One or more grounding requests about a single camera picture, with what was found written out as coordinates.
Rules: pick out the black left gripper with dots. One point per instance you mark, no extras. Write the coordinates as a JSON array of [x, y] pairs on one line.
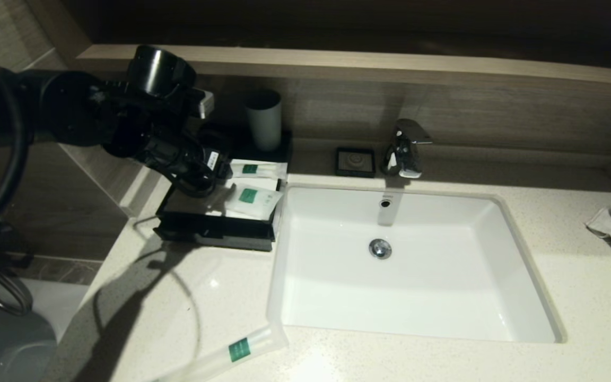
[[213, 160]]

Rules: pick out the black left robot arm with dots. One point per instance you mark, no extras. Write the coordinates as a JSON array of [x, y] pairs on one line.
[[45, 106]]

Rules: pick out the black amenity tray with packets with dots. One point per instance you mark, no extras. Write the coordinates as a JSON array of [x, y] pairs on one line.
[[215, 240]]

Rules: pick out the long clear packet green label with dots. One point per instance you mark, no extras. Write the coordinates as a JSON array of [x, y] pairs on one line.
[[263, 171], [242, 347]]

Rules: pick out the flat small packet green label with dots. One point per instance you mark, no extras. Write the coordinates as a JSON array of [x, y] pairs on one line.
[[252, 204]]

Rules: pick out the white cup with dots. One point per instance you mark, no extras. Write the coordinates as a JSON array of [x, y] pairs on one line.
[[264, 127]]

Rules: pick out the black square soap dish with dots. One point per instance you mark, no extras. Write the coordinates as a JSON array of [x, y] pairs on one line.
[[355, 162]]

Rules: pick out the chrome sink drain plug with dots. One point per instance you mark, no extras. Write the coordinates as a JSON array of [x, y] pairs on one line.
[[380, 249]]

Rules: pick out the chrome sink faucet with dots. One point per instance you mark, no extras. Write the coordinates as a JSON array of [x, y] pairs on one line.
[[406, 154]]

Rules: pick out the white bathtub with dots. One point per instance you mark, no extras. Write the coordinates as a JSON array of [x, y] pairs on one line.
[[56, 307]]

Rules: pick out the white ceramic sink basin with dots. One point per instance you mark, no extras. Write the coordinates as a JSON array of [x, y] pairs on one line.
[[417, 297]]

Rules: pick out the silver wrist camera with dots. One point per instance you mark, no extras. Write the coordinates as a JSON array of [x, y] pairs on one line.
[[207, 103]]

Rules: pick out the wooden wall shelf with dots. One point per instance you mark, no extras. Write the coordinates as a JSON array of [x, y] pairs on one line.
[[337, 63]]

